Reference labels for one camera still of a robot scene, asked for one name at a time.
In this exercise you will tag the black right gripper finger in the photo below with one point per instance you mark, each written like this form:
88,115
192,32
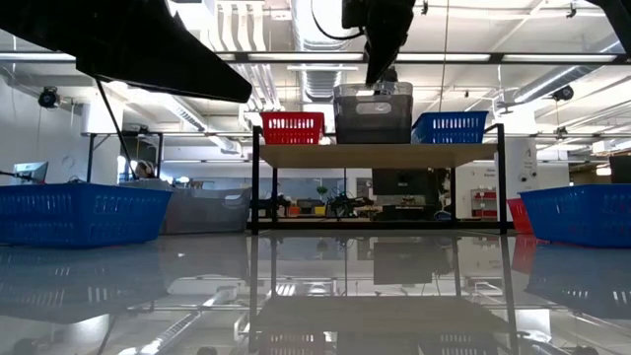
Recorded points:
379,56

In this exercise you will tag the grey translucent plastic basket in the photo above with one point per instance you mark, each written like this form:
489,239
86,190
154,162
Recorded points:
207,212
345,89
345,128

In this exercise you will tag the blue plastic basket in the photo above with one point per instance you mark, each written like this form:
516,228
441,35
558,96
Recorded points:
74,217
448,128
581,217

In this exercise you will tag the red plastic basket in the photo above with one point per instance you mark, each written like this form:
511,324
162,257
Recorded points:
517,217
291,128

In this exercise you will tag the black background robot arm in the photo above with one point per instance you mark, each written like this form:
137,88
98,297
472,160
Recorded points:
345,204

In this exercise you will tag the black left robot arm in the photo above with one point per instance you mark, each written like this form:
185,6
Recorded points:
123,39

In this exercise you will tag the yellow box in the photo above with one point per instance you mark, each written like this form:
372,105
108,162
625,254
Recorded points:
319,211

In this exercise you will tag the orange box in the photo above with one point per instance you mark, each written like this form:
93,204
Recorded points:
294,211

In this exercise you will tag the red storage rack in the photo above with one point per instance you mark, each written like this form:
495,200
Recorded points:
485,211

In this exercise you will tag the person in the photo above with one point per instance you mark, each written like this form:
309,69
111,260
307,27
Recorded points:
144,170

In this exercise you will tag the computer monitor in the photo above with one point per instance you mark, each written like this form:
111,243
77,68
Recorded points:
29,171

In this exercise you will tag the black overhead camera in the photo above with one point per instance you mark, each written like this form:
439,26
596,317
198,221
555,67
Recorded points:
390,74

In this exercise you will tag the silver ventilation duct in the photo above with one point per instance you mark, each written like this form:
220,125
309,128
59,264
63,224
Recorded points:
320,74

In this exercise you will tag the wooden shelf with black frame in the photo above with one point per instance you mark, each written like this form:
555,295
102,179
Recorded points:
374,155

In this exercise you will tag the black wall screen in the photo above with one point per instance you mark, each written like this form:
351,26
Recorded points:
400,181

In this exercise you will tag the black ceiling camera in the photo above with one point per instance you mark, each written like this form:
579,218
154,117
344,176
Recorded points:
563,92
48,97

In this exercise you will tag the black background table frame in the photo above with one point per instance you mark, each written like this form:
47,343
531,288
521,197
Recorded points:
90,158

